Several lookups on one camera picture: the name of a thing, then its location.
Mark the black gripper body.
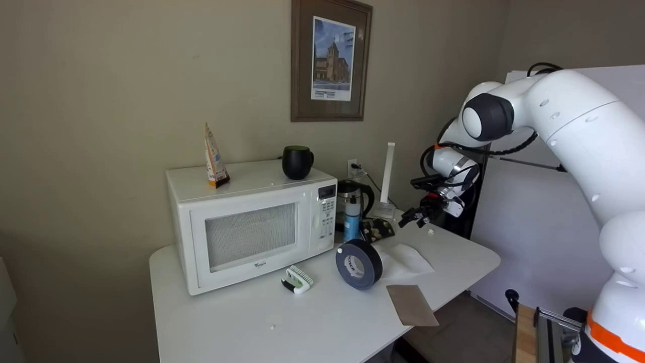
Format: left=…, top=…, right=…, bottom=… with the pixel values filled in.
left=419, top=173, right=474, bottom=222

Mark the black masking tape roll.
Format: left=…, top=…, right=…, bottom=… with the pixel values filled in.
left=335, top=235, right=385, bottom=293

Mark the black snack packet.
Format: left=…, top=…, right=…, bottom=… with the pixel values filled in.
left=362, top=215, right=398, bottom=244

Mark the white paper towel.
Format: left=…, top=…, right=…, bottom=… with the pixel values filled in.
left=372, top=239, right=437, bottom=285

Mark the white upright tube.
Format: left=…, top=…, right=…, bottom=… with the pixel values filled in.
left=370, top=139, right=399, bottom=224

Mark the blue bottle white cap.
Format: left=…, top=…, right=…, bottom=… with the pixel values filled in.
left=344, top=200, right=365, bottom=244

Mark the black electric kettle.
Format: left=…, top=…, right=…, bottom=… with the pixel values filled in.
left=337, top=177, right=377, bottom=227

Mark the large white panel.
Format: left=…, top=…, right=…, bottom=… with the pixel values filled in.
left=470, top=62, right=645, bottom=318

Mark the black mug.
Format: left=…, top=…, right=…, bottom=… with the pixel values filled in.
left=279, top=143, right=316, bottom=182

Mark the small green white box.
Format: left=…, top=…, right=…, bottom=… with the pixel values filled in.
left=281, top=263, right=316, bottom=296

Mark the white microwave oven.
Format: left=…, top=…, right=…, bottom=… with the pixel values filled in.
left=166, top=157, right=341, bottom=299

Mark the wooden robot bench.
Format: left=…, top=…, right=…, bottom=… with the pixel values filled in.
left=505, top=289, right=589, bottom=363

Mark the brown framed picture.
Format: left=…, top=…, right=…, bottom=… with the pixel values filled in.
left=288, top=0, right=375, bottom=124

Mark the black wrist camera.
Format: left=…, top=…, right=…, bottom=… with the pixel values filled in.
left=410, top=173, right=443, bottom=195

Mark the white wall outlet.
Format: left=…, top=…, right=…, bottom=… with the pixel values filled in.
left=346, top=157, right=370, bottom=180

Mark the black camera mount rod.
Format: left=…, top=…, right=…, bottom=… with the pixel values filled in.
left=500, top=154, right=568, bottom=172

